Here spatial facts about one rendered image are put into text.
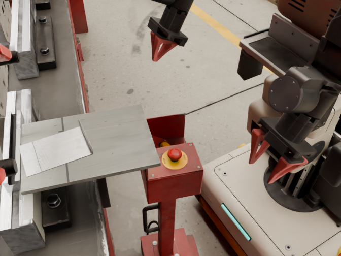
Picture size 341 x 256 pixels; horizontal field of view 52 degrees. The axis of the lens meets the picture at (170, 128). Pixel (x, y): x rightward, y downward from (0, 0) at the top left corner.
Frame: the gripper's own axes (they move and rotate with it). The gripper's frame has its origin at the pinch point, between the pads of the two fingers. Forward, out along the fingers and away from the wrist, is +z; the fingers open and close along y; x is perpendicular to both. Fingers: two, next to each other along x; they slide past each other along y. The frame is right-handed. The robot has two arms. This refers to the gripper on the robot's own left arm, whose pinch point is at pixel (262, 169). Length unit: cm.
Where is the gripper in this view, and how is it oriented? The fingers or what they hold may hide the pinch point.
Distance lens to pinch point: 71.4
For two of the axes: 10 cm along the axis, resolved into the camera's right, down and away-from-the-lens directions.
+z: -4.1, 7.8, 4.8
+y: 5.1, 6.2, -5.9
